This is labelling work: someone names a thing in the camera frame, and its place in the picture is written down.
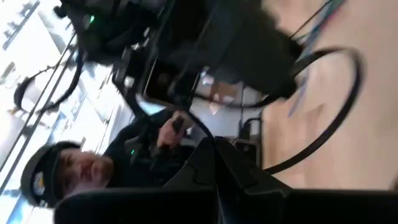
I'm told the person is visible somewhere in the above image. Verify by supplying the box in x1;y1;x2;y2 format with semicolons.
20;108;200;209

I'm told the person's hand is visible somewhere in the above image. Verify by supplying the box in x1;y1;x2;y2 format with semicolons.
156;111;194;149

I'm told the black left arm shoulder cable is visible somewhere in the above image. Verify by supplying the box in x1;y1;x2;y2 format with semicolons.
14;46;85;113

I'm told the bundle of thin wires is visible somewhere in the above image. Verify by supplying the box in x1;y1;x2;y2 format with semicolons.
287;0;346;118

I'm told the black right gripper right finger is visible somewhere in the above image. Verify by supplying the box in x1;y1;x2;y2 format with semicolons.
214;136;398;224

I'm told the black control handle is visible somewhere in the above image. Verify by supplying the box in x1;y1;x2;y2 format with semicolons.
172;115;186;134

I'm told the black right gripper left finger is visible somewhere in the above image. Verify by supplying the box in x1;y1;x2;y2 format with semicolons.
54;136;220;224

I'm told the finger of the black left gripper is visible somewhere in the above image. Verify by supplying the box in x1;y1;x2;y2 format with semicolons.
217;0;304;100

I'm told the black wire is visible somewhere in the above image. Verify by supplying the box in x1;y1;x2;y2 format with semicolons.
289;0;335;40

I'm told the black cable loop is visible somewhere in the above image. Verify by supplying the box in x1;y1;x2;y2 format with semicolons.
262;46;365;175

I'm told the black cap with badge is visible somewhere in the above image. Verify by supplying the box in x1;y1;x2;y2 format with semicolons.
20;140;82;208

